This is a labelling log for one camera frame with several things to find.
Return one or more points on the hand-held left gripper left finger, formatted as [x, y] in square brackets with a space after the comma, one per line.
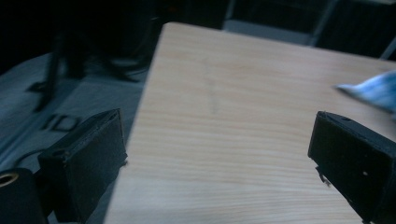
[87, 161]

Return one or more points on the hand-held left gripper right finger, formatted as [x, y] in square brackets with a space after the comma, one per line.
[358, 161]

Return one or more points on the blue white striped cloth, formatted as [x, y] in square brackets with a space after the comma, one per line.
[376, 90]

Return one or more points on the black tripod stand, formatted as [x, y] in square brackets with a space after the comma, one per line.
[51, 74]

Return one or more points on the grey metal frame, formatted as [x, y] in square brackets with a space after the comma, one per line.
[267, 31]

